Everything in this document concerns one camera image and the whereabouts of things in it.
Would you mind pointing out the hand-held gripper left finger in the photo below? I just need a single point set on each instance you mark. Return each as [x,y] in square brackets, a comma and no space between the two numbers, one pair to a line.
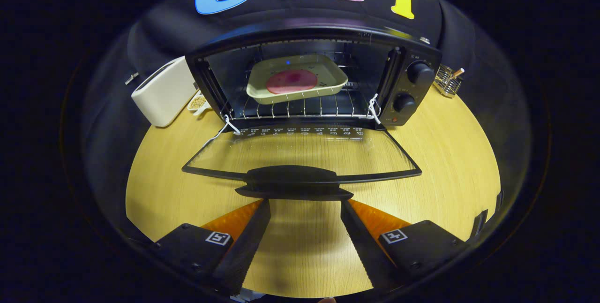
[243,256]

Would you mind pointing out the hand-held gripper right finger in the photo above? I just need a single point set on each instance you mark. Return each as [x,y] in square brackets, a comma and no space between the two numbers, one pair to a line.
[363,251]

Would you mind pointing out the pink ham slice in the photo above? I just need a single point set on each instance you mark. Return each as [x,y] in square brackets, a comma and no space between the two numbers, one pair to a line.
[290,81]

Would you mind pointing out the cream square tray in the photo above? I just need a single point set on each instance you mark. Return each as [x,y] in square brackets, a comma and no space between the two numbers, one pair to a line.
[300,61]

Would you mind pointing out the black toaster oven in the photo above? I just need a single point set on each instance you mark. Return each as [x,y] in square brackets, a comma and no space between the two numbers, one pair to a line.
[304,31]

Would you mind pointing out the white pop-up toaster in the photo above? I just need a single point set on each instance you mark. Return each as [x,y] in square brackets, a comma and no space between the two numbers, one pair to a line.
[161,92]

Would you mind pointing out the small dish of nuts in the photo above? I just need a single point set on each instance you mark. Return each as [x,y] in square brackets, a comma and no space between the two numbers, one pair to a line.
[198,102]

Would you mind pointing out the silver metal clip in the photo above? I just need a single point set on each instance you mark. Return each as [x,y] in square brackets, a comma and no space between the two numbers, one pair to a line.
[131,78]

